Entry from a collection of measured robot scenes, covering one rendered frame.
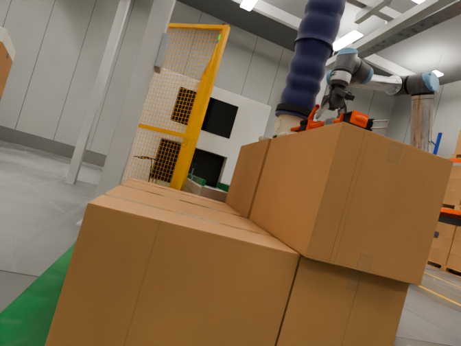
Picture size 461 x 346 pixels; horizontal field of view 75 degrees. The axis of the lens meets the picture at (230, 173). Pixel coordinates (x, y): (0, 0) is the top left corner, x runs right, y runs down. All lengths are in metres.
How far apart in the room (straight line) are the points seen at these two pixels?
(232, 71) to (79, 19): 5.27
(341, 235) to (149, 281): 0.54
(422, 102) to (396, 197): 1.16
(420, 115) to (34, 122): 10.69
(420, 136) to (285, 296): 1.44
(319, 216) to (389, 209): 0.23
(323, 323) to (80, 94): 10.72
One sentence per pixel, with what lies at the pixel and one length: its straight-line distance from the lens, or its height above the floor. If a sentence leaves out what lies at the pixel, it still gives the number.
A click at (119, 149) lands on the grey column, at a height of 0.70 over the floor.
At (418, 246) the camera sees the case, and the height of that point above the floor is 0.66.
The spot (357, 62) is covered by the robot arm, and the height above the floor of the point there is 1.39.
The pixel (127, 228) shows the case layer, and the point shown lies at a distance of 0.83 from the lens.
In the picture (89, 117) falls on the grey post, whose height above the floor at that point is 1.04.
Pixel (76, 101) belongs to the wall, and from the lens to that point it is 11.23.
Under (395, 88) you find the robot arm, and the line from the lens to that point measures 2.14.
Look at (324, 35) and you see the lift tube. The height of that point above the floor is 1.64.
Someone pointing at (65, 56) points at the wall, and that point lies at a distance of 11.60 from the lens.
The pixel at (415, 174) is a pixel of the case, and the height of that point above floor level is 0.87.
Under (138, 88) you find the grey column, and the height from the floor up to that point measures 1.24.
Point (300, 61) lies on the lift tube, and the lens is 1.89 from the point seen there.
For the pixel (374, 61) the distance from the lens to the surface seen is 11.99.
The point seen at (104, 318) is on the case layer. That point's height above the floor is 0.27.
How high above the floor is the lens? 0.69
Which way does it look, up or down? 2 degrees up
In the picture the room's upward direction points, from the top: 16 degrees clockwise
